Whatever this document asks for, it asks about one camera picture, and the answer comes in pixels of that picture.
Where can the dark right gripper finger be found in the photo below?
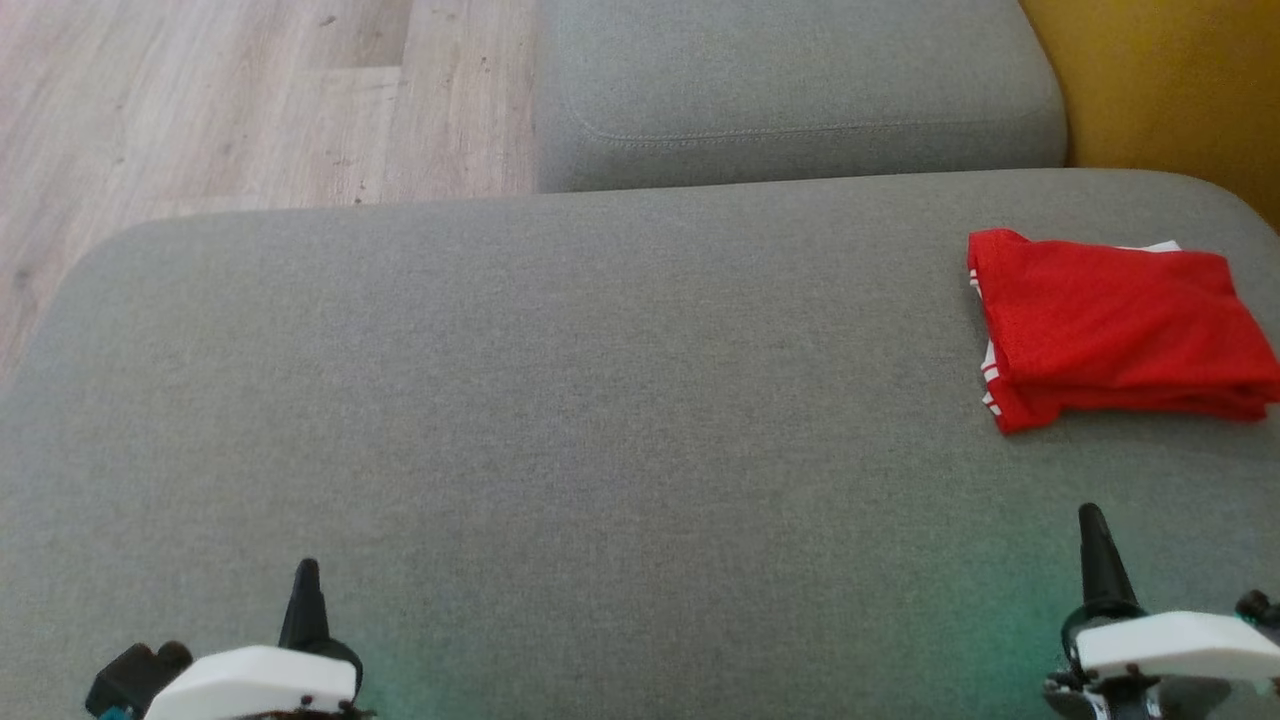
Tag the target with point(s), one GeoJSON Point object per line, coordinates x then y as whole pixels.
{"type": "Point", "coordinates": [1102, 565]}

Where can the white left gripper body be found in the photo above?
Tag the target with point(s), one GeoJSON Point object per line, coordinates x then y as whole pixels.
{"type": "Point", "coordinates": [260, 685]}

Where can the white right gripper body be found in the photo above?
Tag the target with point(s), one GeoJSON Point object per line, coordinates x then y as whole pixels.
{"type": "Point", "coordinates": [1180, 645]}

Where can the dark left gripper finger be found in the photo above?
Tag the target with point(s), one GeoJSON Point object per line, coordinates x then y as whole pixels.
{"type": "Point", "coordinates": [305, 610]}

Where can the red white basketball jersey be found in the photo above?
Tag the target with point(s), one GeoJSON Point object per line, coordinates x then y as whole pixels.
{"type": "Point", "coordinates": [1110, 320]}

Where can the large grey sofa seat cushion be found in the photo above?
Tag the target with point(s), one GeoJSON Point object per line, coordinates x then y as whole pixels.
{"type": "Point", "coordinates": [600, 400]}

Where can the yellow fabric furniture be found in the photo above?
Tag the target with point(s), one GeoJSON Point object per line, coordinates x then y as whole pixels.
{"type": "Point", "coordinates": [1170, 90]}

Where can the small grey sofa cushion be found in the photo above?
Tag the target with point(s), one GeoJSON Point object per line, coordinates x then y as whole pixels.
{"type": "Point", "coordinates": [800, 80]}

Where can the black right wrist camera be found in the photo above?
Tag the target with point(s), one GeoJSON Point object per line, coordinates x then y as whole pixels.
{"type": "Point", "coordinates": [1255, 605]}

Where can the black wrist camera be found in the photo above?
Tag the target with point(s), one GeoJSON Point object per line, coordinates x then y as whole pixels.
{"type": "Point", "coordinates": [1255, 605]}
{"type": "Point", "coordinates": [135, 675]}

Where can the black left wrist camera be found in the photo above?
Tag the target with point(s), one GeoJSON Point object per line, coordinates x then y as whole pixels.
{"type": "Point", "coordinates": [135, 675]}

